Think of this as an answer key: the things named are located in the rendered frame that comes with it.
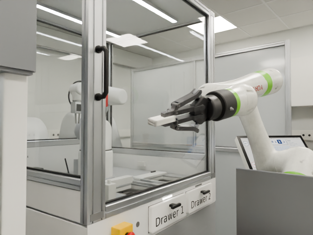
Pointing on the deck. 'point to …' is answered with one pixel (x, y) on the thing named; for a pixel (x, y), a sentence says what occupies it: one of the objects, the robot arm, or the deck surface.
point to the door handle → (104, 72)
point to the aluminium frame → (78, 205)
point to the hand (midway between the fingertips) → (161, 119)
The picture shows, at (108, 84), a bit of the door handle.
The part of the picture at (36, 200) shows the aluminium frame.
